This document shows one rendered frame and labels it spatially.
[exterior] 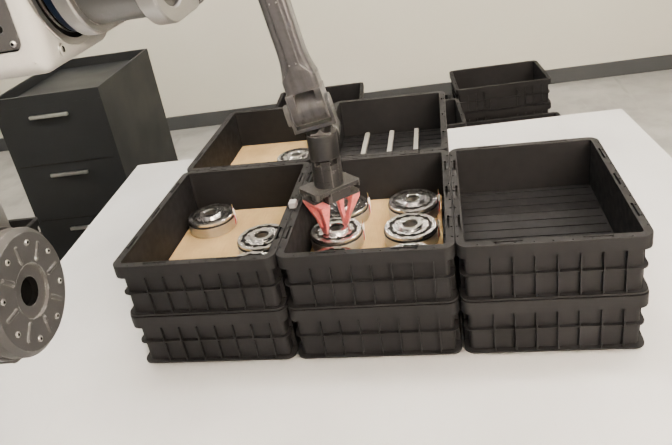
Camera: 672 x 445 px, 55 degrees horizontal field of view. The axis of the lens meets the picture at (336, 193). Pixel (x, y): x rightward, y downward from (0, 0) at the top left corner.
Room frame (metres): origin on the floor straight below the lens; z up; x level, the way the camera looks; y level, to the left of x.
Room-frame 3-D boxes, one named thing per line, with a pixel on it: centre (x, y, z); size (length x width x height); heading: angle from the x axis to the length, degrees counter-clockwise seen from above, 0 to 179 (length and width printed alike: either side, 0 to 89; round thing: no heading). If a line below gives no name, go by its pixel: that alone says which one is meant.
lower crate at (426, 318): (1.10, -0.07, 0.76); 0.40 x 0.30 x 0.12; 169
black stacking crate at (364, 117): (1.49, -0.14, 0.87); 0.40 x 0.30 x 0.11; 169
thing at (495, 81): (2.76, -0.79, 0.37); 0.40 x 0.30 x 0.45; 83
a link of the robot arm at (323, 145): (1.13, 0.01, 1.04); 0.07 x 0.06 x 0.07; 172
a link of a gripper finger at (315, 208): (1.12, 0.02, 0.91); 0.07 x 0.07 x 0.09; 32
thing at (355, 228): (1.12, 0.01, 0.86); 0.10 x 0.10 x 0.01
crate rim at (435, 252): (1.10, -0.07, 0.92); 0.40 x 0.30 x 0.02; 169
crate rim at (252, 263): (1.16, 0.23, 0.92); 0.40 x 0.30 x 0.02; 169
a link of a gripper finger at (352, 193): (1.13, 0.00, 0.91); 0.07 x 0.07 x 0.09; 32
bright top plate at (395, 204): (1.19, -0.15, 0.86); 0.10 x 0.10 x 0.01
